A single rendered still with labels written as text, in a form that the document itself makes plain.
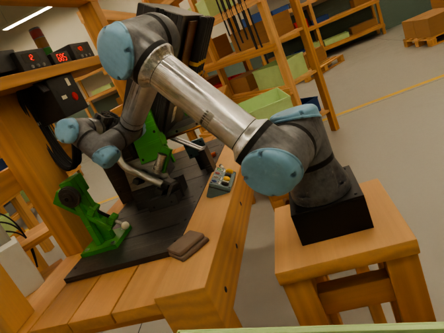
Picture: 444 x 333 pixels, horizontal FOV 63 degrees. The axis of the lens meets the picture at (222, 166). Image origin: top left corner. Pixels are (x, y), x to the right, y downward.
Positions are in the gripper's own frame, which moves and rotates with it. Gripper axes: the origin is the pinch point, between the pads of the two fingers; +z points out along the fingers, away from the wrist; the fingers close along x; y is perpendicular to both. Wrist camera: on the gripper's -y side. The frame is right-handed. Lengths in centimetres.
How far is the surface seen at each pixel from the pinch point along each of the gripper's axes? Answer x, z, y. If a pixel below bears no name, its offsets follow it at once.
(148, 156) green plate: -12.5, 2.6, -4.6
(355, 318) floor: -123, 42, -38
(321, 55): -7, 718, 151
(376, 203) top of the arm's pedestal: -87, -26, 25
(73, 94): 24.3, -2.2, 3.9
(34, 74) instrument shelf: 27.7, -20.5, 8.9
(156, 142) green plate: -13.5, 2.5, 2.1
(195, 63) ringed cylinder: -8.6, 19.1, 35.1
